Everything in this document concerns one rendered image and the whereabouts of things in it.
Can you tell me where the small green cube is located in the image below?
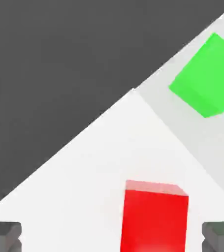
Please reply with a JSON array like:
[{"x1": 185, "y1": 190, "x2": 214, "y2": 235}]
[{"x1": 168, "y1": 32, "x2": 224, "y2": 119}]

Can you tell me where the small red cube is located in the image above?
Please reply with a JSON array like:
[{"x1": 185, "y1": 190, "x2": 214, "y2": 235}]
[{"x1": 120, "y1": 179, "x2": 189, "y2": 252}]

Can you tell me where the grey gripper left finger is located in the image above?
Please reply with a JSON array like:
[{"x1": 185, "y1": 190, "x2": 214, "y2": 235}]
[{"x1": 0, "y1": 221, "x2": 23, "y2": 252}]

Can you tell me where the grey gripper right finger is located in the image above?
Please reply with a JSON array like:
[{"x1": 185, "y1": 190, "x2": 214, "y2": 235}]
[{"x1": 201, "y1": 221, "x2": 224, "y2": 252}]

